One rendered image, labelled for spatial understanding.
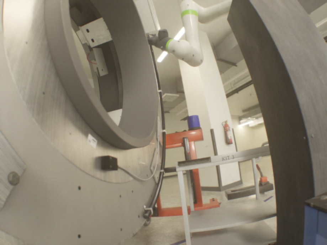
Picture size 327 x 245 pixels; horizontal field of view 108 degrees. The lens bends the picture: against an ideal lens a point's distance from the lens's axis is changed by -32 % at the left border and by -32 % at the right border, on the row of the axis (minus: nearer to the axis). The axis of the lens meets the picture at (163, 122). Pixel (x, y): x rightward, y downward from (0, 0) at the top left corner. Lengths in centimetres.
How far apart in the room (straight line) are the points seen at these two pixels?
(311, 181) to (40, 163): 63
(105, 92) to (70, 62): 96
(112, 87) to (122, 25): 45
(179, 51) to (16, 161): 84
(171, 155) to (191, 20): 1006
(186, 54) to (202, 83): 303
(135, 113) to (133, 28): 52
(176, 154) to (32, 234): 1088
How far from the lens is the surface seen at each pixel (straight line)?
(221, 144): 370
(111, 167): 43
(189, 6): 124
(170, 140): 160
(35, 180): 30
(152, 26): 119
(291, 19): 80
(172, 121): 1141
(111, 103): 124
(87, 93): 35
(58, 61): 36
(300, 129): 56
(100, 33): 120
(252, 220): 103
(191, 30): 112
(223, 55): 536
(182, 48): 91
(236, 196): 255
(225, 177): 369
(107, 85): 129
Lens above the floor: 67
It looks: 15 degrees up
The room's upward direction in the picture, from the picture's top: 7 degrees counter-clockwise
